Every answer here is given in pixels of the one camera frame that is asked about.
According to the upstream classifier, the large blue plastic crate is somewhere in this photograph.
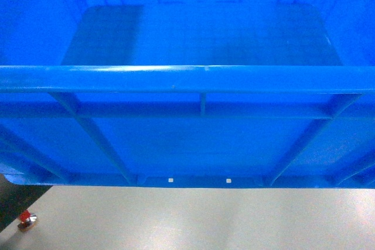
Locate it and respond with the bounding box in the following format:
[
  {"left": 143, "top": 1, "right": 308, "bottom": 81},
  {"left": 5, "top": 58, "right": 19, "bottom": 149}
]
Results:
[{"left": 1, "top": 0, "right": 374, "bottom": 189}]

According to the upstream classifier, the red caster foot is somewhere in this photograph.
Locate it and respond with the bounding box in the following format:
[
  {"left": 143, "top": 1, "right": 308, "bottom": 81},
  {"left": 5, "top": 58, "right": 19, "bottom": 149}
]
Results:
[{"left": 18, "top": 210, "right": 38, "bottom": 232}]

